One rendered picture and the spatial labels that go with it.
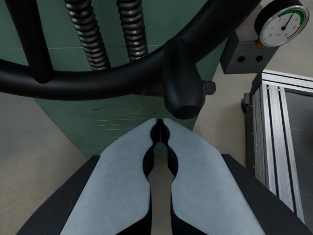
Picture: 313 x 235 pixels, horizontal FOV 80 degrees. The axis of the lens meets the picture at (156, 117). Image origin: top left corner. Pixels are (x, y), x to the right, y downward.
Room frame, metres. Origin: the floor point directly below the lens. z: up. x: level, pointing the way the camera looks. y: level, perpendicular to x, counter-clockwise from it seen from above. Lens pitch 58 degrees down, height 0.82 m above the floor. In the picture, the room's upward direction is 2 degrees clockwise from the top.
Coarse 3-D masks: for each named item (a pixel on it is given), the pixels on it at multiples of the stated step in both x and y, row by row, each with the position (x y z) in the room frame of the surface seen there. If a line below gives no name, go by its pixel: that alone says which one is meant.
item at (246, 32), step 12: (252, 12) 0.37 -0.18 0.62; (252, 24) 0.33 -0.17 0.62; (240, 36) 0.29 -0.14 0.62; (252, 36) 0.29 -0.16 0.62; (228, 48) 0.30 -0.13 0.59; (240, 48) 0.28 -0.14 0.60; (252, 48) 0.28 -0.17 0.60; (264, 48) 0.28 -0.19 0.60; (276, 48) 0.29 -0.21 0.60; (228, 60) 0.29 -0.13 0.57; (240, 60) 0.28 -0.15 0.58; (252, 60) 0.28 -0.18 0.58; (264, 60) 0.29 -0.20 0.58; (228, 72) 0.28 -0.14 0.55; (240, 72) 0.28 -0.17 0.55; (252, 72) 0.29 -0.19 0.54
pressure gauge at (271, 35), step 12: (276, 0) 0.28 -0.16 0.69; (288, 0) 0.27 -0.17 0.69; (264, 12) 0.27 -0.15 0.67; (276, 12) 0.26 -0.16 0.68; (288, 12) 0.26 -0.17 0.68; (300, 12) 0.26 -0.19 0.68; (264, 24) 0.25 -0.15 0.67; (276, 24) 0.25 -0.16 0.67; (288, 24) 0.26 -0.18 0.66; (300, 24) 0.26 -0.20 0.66; (264, 36) 0.25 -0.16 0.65; (276, 36) 0.26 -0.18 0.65; (288, 36) 0.26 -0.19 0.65
